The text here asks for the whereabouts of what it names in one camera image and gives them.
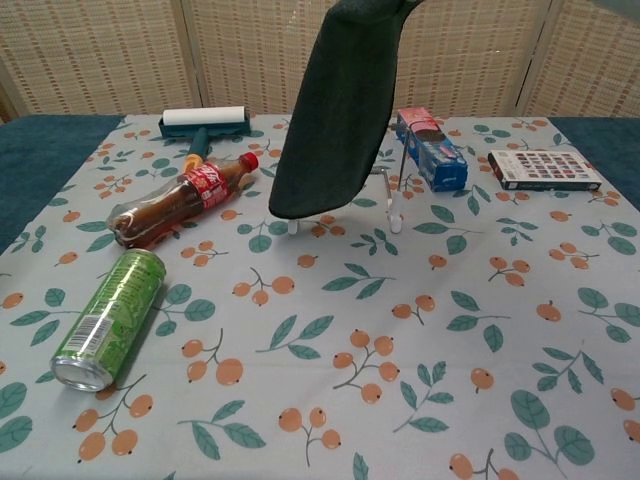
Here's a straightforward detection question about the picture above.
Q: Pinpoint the floral leaf print tablecloth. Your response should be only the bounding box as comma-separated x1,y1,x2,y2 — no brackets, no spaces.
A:
0,113,640,480

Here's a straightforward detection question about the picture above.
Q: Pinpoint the blue pink cookie box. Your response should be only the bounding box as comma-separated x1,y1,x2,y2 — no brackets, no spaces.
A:
396,107,471,194

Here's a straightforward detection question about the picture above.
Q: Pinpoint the cola bottle with red cap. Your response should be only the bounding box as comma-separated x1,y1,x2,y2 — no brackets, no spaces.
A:
108,152,260,250

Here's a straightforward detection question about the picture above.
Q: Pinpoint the teal lint roller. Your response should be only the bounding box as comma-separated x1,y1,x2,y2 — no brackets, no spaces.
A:
158,105,251,174

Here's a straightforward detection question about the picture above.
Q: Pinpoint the green drink can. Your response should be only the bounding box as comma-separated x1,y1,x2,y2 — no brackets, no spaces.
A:
51,248,167,393

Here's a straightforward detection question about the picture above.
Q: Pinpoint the teal table cover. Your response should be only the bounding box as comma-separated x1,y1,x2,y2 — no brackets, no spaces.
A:
0,113,640,256

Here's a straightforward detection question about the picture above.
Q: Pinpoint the woven folding screen panel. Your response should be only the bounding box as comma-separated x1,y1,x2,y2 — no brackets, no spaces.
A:
0,0,196,126
519,0,640,119
394,0,551,119
187,0,331,116

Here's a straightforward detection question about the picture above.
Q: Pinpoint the blue cloth with black back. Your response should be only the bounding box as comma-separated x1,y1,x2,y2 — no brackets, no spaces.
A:
268,0,426,221

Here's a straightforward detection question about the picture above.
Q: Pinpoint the flat box with colourful squares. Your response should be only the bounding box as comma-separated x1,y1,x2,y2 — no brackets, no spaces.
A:
487,148,604,191

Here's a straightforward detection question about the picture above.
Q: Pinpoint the silver metal rack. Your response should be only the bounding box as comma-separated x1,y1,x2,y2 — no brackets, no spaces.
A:
287,119,414,236

